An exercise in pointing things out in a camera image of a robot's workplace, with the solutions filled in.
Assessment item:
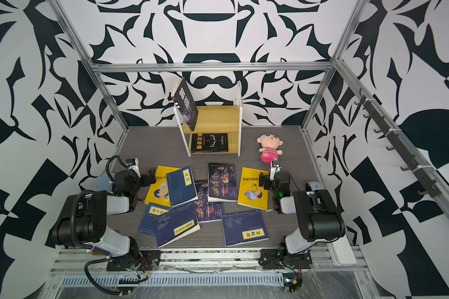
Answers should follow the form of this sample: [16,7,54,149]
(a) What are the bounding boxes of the yellow cartoon book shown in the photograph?
[237,167,269,210]
[145,166,178,207]

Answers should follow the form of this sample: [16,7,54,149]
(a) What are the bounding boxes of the purple book orange calligraphy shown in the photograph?
[208,163,239,203]

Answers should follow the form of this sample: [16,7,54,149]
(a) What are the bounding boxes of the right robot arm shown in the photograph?
[259,171,345,257]

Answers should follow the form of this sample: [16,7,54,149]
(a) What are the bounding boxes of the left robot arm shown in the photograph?
[51,155,157,263]

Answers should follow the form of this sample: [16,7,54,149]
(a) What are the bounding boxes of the navy book bottom left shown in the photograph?
[137,203,173,236]

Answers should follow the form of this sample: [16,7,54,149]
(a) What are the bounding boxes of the navy book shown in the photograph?
[167,166,198,208]
[222,210,269,247]
[153,203,201,248]
[137,203,173,236]

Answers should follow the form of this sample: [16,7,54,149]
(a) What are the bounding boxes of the navy book upper left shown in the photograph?
[167,166,198,208]

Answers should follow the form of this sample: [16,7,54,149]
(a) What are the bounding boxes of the pink plush doll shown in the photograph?
[257,133,284,163]

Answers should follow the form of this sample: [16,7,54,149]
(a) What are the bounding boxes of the light blue case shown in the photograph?
[95,173,112,193]

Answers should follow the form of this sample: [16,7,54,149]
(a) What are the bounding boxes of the white round speaker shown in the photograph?
[306,181,326,192]

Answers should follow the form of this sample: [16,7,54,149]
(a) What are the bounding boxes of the navy book bottom right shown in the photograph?
[222,210,269,247]

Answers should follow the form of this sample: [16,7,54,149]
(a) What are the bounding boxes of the navy book bottom centre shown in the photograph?
[153,203,201,248]

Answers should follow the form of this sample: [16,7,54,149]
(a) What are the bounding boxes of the purple book lower centre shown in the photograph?
[193,180,224,223]

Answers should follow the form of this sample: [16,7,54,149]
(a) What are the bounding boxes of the black book yellow spine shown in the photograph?
[190,133,229,153]

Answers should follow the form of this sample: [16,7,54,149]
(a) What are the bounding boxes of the wooden white-framed bookshelf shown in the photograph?
[173,81,243,157]

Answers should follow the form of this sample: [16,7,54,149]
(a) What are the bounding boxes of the white box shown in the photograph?
[327,235,357,267]

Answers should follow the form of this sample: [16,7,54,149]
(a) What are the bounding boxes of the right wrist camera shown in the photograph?
[269,161,281,181]

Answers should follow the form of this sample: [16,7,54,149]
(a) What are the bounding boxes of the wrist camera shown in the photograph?
[125,158,141,178]
[269,161,281,181]

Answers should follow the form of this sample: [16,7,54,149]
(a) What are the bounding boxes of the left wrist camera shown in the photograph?
[125,158,141,178]

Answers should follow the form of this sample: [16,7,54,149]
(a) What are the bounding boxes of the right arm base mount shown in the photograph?
[258,249,313,270]

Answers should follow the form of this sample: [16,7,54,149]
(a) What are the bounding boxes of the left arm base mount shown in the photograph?
[106,250,162,272]

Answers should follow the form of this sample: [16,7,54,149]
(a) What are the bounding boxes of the white slotted cable duct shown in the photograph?
[59,272,285,289]

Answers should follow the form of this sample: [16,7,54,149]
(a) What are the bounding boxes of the grey hook rail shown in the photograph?
[355,90,442,198]

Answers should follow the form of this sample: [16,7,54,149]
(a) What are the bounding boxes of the aluminium frame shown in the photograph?
[48,1,449,219]

